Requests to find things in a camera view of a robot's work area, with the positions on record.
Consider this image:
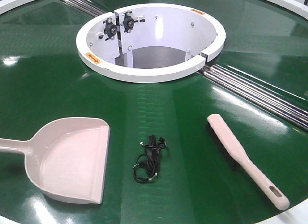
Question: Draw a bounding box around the white central ring housing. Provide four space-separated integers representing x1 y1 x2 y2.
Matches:
76 3 226 83

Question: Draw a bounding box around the white outer rim right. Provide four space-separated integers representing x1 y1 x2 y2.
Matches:
266 0 308 20

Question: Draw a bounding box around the steel rollers upper left strip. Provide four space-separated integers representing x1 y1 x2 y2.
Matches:
61 0 106 17

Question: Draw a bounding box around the orange arrow sticker front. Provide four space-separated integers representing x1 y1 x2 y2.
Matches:
85 52 102 65

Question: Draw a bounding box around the black bearing mount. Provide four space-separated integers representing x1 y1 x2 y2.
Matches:
104 18 117 40
122 12 145 33

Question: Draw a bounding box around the beige plastic dustpan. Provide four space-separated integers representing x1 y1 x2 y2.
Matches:
0 117 110 204

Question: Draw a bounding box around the black bearing mount left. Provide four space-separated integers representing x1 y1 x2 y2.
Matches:
104 18 117 40

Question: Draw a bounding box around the black bearing mount right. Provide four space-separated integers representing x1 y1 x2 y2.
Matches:
122 12 145 33

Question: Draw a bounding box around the orange arrow sticker rear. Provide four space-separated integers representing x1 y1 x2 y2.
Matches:
190 8 205 15

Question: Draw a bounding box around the orange arrow sticker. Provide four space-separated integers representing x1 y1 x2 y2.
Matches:
190 8 205 15
85 52 102 65

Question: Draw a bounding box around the green conveyor belt surface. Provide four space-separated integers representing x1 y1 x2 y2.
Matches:
0 0 308 224

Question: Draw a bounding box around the black cable bundle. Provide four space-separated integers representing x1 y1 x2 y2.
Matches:
132 134 169 184

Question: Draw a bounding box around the steel rollers strip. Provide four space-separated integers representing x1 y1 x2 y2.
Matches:
61 0 106 17
198 65 308 132

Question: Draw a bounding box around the steel rollers right strip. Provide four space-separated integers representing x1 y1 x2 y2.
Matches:
198 65 308 132

